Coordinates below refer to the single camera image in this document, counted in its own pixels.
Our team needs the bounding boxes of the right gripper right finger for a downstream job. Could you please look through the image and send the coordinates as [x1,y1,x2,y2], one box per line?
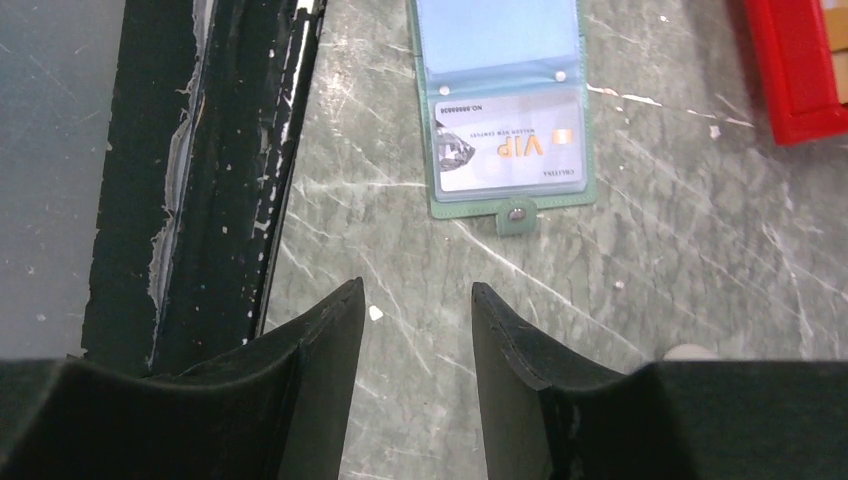
[471,283,847,479]

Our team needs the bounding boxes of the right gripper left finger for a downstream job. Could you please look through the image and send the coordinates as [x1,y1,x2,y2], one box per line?
[1,278,366,479]

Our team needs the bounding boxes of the white card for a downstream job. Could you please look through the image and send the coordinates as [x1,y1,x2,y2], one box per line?
[433,88,588,198]

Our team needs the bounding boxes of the red plastic bin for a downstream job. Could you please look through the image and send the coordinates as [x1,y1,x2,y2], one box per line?
[744,0,847,146]

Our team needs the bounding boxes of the brown boxes in red bin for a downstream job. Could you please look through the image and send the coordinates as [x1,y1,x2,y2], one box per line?
[820,0,847,104]

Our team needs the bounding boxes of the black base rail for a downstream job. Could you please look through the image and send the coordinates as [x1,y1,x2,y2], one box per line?
[81,0,326,377]

